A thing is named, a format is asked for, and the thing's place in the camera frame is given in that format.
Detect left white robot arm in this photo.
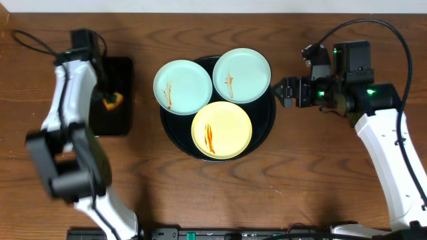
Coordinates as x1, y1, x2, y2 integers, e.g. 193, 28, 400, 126
25, 29, 140, 239

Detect black round tray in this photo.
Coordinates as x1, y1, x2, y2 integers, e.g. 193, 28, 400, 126
160, 56, 276, 162

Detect yellow plate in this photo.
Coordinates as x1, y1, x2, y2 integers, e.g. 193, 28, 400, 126
191, 101, 253, 160

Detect black rectangular tray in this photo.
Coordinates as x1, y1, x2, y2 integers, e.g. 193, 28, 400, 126
89, 57, 134, 136

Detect mint green plate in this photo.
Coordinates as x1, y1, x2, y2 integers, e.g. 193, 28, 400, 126
212, 48, 272, 104
153, 60, 213, 115

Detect yellow green scrub sponge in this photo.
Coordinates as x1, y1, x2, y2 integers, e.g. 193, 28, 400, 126
102, 92, 123, 111

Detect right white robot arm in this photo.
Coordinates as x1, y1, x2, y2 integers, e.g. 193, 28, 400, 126
273, 41, 426, 239

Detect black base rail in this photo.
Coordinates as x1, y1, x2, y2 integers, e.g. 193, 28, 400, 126
65, 227, 427, 240

